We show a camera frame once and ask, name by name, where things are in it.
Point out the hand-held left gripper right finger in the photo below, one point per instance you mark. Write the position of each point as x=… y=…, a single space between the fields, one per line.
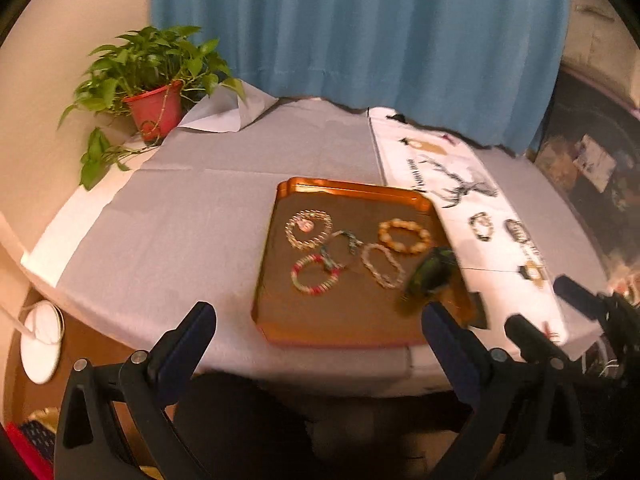
x=452 y=347

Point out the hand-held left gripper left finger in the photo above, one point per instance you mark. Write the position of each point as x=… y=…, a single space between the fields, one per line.
x=185 y=345

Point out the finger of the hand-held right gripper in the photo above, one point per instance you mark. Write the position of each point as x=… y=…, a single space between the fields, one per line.
x=530 y=339
x=575 y=292

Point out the green and black wristwatch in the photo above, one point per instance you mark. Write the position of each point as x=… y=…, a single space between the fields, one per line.
x=430 y=272

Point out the orange metal tray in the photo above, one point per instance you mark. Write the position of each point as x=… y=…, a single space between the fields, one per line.
x=325 y=315

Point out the white deer print table runner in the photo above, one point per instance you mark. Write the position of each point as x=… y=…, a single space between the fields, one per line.
x=500 y=280

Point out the person's leg in black pants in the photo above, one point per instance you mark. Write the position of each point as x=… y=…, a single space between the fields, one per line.
x=240 y=420

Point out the grey tablecloth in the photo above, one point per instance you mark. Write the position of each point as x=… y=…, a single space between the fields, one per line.
x=175 y=220

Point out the dark printed panel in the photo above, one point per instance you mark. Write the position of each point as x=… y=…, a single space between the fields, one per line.
x=590 y=160

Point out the white round lamp base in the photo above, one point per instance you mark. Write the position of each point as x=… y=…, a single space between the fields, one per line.
x=42 y=340

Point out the red cloth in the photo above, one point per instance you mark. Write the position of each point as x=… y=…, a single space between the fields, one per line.
x=25 y=452

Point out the red plastic flower pot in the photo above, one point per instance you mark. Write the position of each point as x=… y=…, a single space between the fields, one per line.
x=155 y=110

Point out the beige cushion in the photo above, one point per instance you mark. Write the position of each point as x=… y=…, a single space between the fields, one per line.
x=597 y=25

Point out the green leafy houseplant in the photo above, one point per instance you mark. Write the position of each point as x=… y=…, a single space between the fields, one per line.
x=135 y=55

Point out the blue curtain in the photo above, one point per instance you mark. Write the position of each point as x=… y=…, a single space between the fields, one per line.
x=350 y=30

